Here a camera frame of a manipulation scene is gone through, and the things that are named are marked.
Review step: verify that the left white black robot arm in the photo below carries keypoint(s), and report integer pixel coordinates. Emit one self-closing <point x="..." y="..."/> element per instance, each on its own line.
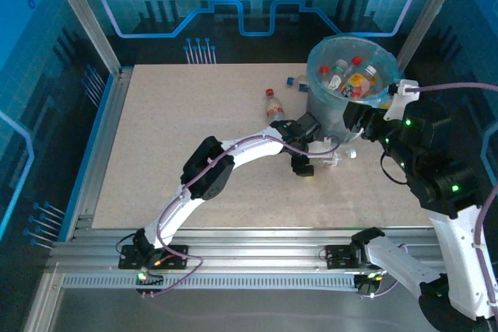
<point x="253" y="149"/>

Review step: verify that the grey plastic waste bin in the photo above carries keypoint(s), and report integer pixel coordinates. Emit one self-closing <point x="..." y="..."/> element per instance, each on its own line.
<point x="327" y="114"/>

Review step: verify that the crushed clear bottle red label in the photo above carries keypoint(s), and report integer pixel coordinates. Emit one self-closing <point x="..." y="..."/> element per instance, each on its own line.
<point x="356" y="60"/>

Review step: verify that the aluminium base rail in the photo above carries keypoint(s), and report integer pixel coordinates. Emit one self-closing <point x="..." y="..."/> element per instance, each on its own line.
<point x="253" y="250"/>

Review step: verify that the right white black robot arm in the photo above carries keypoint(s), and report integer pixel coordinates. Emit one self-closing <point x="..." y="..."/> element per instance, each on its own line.
<point x="459" y="254"/>

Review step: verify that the black controller box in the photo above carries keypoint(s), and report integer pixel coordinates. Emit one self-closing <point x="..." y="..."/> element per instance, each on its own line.
<point x="365" y="287"/>

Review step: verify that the small bottle green cap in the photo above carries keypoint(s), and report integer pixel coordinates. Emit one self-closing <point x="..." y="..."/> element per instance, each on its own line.
<point x="335" y="82"/>

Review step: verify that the aluminium side rail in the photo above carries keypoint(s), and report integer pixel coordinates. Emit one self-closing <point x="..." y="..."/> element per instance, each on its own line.
<point x="103" y="133"/>

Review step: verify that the tall clear bottle red cap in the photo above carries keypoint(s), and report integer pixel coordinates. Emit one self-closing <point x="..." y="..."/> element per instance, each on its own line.
<point x="275" y="108"/>

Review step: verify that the clear bottle green label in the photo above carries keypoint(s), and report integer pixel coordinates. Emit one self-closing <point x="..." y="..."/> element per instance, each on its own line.
<point x="341" y="64"/>

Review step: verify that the clear bottle red-white label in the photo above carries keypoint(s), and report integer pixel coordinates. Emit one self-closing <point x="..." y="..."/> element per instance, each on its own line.
<point x="350" y="153"/>

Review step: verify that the clear bottle blue cap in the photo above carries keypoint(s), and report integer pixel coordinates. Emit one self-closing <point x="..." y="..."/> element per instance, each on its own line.
<point x="301" y="84"/>

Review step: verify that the pink drink bottle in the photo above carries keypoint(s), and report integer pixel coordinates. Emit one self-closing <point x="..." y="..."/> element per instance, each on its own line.
<point x="356" y="81"/>

